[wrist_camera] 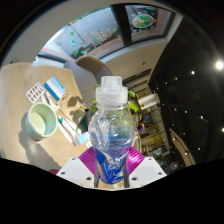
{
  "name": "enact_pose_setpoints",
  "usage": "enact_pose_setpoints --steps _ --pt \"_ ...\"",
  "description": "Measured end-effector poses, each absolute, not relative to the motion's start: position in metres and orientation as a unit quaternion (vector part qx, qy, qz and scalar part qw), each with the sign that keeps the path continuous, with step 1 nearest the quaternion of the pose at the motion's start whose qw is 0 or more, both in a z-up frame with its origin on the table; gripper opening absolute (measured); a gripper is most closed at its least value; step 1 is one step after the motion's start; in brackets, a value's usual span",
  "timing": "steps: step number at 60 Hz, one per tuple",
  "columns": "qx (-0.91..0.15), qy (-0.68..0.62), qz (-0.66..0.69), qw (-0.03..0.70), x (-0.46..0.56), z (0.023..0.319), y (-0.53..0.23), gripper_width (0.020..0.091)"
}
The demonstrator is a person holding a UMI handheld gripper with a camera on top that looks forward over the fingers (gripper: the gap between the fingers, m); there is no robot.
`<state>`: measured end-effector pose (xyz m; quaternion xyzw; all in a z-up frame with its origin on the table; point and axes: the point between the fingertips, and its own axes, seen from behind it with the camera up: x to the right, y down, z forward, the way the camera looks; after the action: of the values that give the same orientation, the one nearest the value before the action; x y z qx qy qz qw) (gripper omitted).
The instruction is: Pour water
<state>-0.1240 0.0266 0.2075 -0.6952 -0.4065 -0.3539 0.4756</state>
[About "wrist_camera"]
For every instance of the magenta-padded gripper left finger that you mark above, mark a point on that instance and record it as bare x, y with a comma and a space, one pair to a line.
80, 168

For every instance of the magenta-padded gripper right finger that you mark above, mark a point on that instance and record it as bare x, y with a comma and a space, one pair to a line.
143, 170

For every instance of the clear bottle with blue label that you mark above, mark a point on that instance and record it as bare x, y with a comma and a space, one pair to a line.
111, 140

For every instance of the white ointment tube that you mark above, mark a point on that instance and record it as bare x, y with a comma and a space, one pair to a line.
68, 126

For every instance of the light green mug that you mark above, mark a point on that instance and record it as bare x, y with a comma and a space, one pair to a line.
50, 125

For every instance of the green potted plant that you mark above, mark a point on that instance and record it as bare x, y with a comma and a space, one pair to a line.
134, 106

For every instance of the white round column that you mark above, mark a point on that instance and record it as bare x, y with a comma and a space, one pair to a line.
148, 101

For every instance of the blue and white box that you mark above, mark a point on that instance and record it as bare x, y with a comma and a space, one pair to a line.
55, 88

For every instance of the pill blister pack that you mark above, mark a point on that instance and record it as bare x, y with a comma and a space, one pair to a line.
35, 92

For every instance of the grey curved sofa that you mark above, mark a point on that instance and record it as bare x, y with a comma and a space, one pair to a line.
95, 68

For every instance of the group of ceiling lights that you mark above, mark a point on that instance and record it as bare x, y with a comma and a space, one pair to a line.
219, 65

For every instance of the window with festive stickers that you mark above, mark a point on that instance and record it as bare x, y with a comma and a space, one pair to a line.
100, 35

